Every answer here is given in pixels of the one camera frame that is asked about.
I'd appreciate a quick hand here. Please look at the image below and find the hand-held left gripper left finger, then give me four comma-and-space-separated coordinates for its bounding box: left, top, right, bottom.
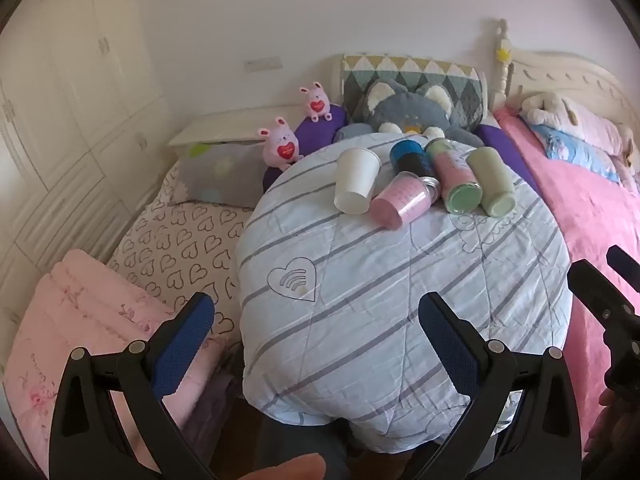
48, 292, 216, 480

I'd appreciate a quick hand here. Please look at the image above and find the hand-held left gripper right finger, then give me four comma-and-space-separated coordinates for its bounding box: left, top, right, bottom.
400, 290, 584, 480

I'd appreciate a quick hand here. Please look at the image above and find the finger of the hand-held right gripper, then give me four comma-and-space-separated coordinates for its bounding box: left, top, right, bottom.
606, 245, 640, 292
568, 258, 640, 347

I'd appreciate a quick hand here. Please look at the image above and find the white cup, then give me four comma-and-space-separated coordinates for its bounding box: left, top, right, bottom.
333, 147, 381, 215

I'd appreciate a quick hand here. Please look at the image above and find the pink cup with green rim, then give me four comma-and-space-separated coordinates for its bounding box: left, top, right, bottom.
432, 152, 484, 216

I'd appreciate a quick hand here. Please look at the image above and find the blue and black cup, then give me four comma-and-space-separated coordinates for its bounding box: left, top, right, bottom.
389, 138, 427, 176

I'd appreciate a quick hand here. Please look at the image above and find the small pale green cup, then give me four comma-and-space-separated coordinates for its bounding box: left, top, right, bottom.
424, 137, 454, 159

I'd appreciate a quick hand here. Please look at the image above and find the person's right hand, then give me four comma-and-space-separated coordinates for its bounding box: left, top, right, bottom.
585, 389, 640, 480

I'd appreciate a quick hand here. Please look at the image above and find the person's left hand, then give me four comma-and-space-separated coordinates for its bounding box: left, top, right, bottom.
244, 452, 327, 480

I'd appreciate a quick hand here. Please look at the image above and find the grey purple cloth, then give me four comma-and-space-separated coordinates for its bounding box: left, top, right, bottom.
184, 347, 246, 458

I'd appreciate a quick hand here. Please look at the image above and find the pink bedspread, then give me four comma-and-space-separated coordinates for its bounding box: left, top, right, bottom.
492, 106, 640, 453

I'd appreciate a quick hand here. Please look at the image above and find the striped light blue blanket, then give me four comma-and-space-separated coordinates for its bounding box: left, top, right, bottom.
234, 132, 574, 450

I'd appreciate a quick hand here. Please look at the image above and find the folded pink quilt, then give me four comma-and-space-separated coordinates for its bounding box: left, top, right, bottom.
2, 248, 236, 463

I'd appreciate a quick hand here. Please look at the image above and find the heart print bed sheet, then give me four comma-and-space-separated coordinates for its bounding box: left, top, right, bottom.
105, 160, 257, 346

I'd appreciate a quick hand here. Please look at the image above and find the blue printed pillow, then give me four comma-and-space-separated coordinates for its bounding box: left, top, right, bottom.
529, 123, 623, 185

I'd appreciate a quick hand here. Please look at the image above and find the pink pillow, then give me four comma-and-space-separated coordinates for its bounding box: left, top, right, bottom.
560, 99, 635, 160

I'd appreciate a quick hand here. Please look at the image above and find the dark grey cloth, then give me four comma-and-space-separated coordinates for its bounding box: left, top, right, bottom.
252, 412, 353, 480

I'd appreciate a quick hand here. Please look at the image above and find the white plush toy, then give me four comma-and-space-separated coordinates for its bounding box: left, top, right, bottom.
518, 92, 576, 126

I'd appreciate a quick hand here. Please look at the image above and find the grey polka dot pillow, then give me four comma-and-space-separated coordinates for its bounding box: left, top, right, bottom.
167, 141, 271, 210

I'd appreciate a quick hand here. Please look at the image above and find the white bed headboard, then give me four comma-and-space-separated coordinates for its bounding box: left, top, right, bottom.
492, 18, 637, 122

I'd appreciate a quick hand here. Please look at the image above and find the pink bunny plush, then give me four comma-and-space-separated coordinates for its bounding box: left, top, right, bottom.
257, 116, 302, 169
299, 81, 333, 123

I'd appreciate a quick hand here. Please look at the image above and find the diamond patterned pillow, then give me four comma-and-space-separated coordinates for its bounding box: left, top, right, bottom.
341, 54, 488, 128

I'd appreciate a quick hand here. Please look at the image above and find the grey cat plush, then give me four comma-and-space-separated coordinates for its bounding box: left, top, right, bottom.
334, 79, 487, 147

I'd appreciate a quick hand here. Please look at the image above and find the white wardrobe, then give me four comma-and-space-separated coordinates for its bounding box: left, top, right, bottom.
0, 0, 177, 341

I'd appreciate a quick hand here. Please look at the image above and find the purple bolster pillow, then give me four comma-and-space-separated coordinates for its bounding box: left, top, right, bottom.
262, 104, 541, 196

